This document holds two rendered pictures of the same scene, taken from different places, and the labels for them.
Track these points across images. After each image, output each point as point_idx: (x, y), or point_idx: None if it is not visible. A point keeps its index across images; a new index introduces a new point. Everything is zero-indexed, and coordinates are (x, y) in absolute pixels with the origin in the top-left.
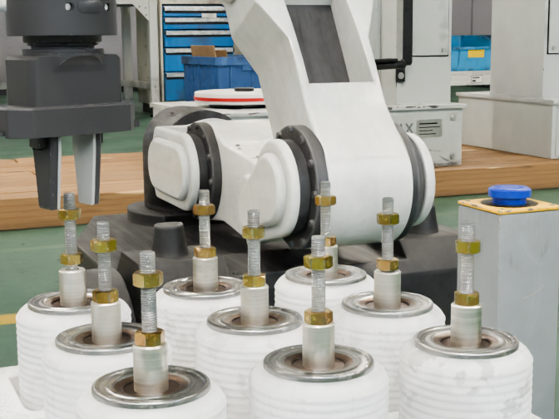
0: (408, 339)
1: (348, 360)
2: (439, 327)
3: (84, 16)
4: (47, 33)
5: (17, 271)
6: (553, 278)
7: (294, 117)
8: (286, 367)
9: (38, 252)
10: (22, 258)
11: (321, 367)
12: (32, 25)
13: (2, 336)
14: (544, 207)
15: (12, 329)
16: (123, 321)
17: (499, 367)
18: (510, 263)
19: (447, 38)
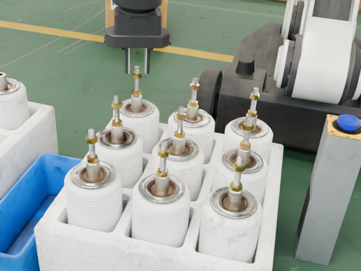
0: None
1: (172, 192)
2: None
3: (135, 1)
4: (120, 6)
5: (252, 29)
6: (354, 171)
7: (303, 30)
8: (144, 186)
9: (272, 19)
10: (261, 20)
11: (158, 191)
12: (116, 0)
13: (213, 66)
14: (357, 137)
15: (219, 64)
16: (147, 123)
17: (228, 223)
18: (329, 157)
19: None
